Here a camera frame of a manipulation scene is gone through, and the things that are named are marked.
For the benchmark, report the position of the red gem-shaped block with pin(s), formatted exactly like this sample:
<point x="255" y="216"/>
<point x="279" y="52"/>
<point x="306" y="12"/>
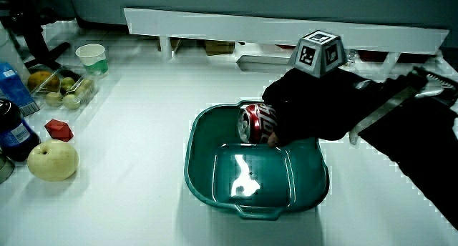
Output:
<point x="59" y="130"/>

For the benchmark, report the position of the person's right hand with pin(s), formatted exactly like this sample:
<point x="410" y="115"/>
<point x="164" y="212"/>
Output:
<point x="315" y="106"/>

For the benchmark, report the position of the small green fruit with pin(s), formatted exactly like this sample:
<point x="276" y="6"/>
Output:
<point x="71" y="101"/>
<point x="67" y="82"/>
<point x="53" y="99"/>
<point x="85" y="86"/>

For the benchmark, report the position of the brown cardboard box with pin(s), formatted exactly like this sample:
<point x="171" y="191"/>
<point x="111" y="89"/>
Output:
<point x="219" y="47"/>

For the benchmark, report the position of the orange fruit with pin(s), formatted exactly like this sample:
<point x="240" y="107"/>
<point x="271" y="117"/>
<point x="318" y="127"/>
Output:
<point x="43" y="81"/>

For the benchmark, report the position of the blue carton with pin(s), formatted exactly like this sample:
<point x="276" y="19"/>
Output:
<point x="13" y="90"/>

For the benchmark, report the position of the dark bottle with blue label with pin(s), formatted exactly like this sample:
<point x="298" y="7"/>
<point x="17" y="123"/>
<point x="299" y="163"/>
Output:
<point x="14" y="131"/>

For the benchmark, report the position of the teal plastic basin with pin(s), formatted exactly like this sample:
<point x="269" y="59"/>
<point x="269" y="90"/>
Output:
<point x="250" y="174"/>

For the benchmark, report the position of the black camera stand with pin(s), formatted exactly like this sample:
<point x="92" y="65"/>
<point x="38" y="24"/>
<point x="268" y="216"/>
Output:
<point x="34" y="35"/>

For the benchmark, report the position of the metal bowl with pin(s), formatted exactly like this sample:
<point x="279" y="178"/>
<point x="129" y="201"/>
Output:
<point x="4" y="169"/>

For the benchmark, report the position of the person's right forearm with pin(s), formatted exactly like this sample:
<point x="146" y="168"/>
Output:
<point x="418" y="142"/>

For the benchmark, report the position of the white shelf board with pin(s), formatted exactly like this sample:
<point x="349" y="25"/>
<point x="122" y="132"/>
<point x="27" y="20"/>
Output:
<point x="272" y="29"/>

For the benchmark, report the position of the red cola can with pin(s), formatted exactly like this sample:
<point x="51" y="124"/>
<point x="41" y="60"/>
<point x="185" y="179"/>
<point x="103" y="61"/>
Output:
<point x="257" y="123"/>

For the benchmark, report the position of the white tray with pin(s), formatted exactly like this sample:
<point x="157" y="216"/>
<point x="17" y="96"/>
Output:
<point x="263" y="63"/>

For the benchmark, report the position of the yellow pear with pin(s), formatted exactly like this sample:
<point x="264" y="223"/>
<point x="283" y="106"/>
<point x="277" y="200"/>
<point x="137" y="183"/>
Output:
<point x="53" y="160"/>

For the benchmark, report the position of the clear plastic fruit container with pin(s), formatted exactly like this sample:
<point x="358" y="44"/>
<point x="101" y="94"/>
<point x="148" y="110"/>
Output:
<point x="66" y="88"/>

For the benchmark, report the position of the white and green paper cup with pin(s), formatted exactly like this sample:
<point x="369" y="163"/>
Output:
<point x="93" y="59"/>

